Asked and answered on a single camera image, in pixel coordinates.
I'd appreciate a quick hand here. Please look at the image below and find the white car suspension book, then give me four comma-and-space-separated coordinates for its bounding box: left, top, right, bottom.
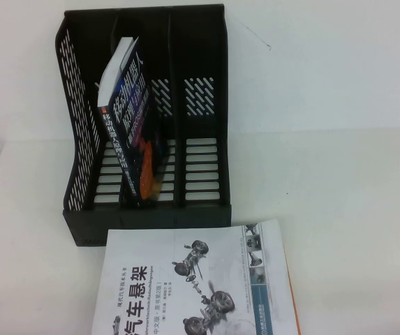
90, 218, 297, 335

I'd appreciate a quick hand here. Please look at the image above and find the dark blue robotics book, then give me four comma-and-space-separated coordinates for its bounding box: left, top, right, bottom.
96, 36, 162, 210

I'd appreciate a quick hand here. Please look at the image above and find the black plastic book stand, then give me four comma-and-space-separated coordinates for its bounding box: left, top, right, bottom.
53, 3, 234, 248

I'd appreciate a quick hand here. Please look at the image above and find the white orange ROS2 book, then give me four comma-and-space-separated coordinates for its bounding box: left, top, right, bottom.
283, 240, 307, 335

